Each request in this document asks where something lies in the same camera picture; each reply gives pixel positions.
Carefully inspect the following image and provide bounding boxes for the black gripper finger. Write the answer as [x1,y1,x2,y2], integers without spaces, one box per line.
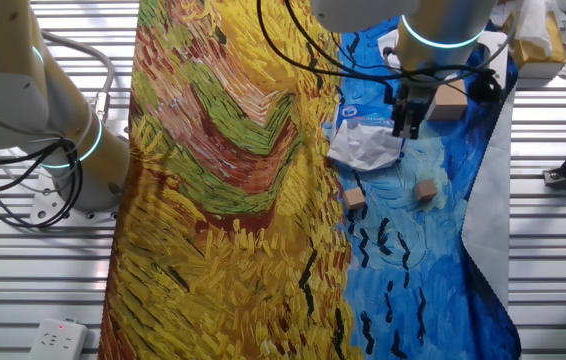
[391,106,407,138]
[406,111,422,141]

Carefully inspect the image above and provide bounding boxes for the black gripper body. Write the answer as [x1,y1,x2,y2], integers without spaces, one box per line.
[392,82,437,122]

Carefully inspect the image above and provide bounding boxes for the white napkin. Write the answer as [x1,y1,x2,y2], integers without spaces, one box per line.
[327,119,405,172]
[377,28,402,67]

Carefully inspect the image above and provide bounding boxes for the blue tissue pack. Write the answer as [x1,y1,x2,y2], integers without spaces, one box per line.
[335,102,399,132]

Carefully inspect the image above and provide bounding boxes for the large wooden cube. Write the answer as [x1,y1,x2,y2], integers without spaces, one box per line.
[425,79,469,123]

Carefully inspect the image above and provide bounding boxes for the small wooden cube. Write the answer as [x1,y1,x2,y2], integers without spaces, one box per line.
[415,179,439,203]
[343,187,367,211]

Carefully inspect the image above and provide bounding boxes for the gold paper pack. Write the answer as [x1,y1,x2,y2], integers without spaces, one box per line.
[502,9,566,79]

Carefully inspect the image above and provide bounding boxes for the painted wheatfield tablecloth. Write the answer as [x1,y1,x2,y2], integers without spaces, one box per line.
[97,0,523,360]

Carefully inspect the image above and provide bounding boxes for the white power strip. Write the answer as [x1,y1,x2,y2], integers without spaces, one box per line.
[27,318,88,360]

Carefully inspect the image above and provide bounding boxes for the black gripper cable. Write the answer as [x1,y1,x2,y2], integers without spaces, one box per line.
[256,0,504,105]

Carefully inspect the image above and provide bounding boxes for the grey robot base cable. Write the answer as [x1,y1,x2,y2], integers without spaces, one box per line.
[40,29,117,125]

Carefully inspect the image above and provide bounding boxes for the black base cable bundle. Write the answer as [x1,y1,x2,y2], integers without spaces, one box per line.
[0,137,84,230]

